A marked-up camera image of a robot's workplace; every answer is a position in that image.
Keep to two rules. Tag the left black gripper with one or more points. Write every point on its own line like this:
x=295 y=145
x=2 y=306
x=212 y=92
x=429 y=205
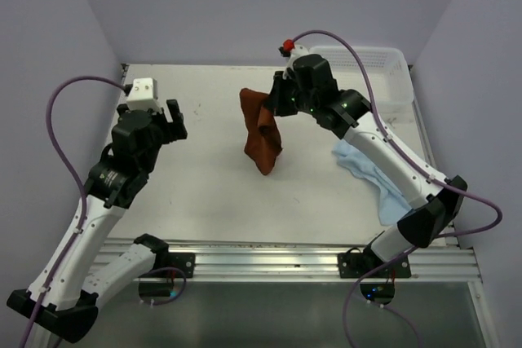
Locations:
x=174 y=129

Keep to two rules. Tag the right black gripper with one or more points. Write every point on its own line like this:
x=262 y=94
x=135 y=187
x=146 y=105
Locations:
x=276 y=100

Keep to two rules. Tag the rust brown towel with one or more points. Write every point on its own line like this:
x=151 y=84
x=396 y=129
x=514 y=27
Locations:
x=263 y=143

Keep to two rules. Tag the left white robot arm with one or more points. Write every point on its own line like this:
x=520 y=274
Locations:
x=67 y=298

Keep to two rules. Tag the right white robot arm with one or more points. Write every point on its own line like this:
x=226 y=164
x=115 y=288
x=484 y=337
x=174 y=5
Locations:
x=433 y=207

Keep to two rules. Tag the white plastic basket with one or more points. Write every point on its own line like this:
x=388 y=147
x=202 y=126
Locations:
x=387 y=71

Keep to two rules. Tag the light blue towel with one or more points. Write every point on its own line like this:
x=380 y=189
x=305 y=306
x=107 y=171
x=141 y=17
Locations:
x=392 y=206

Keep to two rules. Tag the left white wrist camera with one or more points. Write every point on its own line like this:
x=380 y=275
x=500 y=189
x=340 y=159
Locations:
x=143 y=95

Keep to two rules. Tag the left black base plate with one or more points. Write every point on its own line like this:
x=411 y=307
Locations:
x=178 y=264

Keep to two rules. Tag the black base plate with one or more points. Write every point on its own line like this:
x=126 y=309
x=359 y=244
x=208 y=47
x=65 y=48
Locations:
x=354 y=263
x=178 y=264

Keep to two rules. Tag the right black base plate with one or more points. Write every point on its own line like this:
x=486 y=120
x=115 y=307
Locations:
x=354 y=263

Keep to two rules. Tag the aluminium mounting rail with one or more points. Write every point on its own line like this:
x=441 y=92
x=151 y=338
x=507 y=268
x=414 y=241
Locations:
x=306 y=263

